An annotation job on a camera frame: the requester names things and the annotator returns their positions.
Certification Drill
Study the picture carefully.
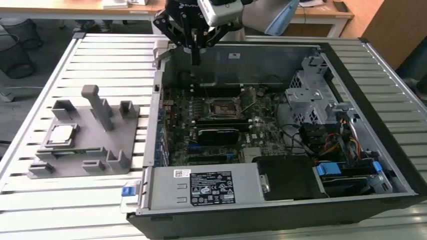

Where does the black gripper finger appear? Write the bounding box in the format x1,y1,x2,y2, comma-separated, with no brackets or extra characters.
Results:
152,9,198,65
196,23,235,65

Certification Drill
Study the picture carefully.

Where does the orange wire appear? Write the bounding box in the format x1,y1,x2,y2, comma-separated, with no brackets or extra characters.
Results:
346,136,364,158

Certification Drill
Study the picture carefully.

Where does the black graphics card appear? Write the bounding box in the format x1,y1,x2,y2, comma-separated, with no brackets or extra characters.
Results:
196,127,240,147

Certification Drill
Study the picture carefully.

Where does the green motherboard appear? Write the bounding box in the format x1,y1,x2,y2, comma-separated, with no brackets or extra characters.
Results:
159,84,288,168

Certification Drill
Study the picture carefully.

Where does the blue case latch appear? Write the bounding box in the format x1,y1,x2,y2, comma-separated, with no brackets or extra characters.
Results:
122,186,139,198

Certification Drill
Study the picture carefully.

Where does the black plastic cover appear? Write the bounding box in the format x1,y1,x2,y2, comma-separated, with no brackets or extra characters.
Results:
251,154,331,202

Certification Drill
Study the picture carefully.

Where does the blue disk carrier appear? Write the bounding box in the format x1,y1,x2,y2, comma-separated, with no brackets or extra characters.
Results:
315,161,343,180

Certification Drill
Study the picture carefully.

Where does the thin metal locking lever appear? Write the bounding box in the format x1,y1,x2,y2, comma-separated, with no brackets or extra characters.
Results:
240,98,259,114
200,78,211,101

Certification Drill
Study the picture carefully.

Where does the silver chipset heatsink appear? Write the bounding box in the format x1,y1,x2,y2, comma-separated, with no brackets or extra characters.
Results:
242,146,264,161

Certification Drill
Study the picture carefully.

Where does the yellow wire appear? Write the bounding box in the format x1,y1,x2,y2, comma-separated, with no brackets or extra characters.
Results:
320,139,348,157

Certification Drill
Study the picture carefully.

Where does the grey parts rack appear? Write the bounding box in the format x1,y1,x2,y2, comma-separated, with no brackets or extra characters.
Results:
27,84,142,180

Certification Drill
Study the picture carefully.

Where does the black RAM slot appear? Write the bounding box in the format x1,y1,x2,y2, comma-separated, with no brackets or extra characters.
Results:
195,127,251,131
195,124,251,128
190,87,244,92
190,90,244,95
190,84,244,89
195,118,251,123
190,93,244,98
195,121,251,126

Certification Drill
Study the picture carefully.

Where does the black phone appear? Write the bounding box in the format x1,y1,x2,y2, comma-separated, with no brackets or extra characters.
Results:
332,1,350,13

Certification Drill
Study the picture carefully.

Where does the black expansion slot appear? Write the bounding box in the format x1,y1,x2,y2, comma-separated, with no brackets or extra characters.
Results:
188,155,242,164

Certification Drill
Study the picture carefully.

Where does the grey power supply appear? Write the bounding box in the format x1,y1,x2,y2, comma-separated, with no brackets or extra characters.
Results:
142,163,272,210

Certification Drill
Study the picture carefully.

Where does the thick black wire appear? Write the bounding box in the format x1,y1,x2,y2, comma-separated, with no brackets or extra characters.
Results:
280,121,316,158

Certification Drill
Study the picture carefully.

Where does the silver CPU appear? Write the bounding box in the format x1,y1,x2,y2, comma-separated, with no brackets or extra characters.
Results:
47,124,76,144

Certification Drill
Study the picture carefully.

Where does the white stand foot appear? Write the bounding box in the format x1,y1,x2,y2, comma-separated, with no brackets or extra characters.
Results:
0,81,16,103

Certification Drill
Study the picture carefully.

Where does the wooden desk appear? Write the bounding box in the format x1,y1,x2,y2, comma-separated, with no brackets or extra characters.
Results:
0,0,155,22
150,0,355,38

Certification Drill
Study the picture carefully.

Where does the black PC case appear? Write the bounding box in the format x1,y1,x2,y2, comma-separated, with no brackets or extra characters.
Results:
126,39,427,240

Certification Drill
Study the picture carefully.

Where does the CPU socket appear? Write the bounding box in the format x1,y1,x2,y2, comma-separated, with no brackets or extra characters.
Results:
207,96,244,119

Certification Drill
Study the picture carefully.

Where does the wooden cabinet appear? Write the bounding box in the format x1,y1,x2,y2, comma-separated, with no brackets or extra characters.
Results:
340,0,427,71

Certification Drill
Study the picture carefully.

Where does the silver drive cage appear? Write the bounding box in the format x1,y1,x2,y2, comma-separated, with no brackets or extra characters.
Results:
284,56,360,126

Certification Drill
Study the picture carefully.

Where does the black wire mesh bin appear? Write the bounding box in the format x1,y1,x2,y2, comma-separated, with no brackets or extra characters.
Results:
0,33,37,80
0,17,44,51

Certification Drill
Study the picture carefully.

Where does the metal socket cover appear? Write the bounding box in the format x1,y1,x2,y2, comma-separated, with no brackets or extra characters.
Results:
235,86,259,107

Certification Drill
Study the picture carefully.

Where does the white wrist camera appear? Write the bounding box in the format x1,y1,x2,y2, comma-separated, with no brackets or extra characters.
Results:
196,0,244,27

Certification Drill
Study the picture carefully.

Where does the red wire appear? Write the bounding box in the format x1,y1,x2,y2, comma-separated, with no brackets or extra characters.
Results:
324,133,342,146

